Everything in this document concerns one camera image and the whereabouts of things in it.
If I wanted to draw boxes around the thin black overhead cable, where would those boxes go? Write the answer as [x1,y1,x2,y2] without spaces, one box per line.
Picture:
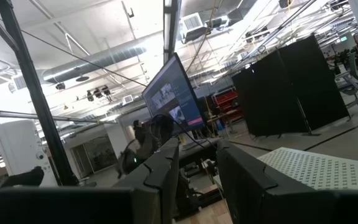
[20,29,149,88]

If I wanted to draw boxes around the computer monitor blue screen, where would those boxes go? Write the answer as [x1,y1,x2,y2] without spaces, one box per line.
[141,52,206,135]

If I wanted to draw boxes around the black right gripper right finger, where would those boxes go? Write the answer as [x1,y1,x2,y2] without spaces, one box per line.
[216,139,335,224]

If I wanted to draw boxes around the black room divider panels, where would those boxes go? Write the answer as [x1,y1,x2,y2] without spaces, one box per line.
[231,33,351,138]

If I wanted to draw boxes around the black rig post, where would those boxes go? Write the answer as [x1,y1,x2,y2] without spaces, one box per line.
[162,0,183,65]
[0,0,80,187]

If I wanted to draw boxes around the red storage rack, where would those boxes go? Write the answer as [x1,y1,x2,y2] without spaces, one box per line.
[212,89,242,123]

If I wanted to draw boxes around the green perforated metal shelf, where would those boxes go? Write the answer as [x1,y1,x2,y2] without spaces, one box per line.
[257,146,358,191]

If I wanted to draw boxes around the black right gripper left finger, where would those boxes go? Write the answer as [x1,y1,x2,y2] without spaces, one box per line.
[112,138,180,224]

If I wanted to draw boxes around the grey office chair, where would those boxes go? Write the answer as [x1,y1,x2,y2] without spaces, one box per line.
[334,52,358,110]

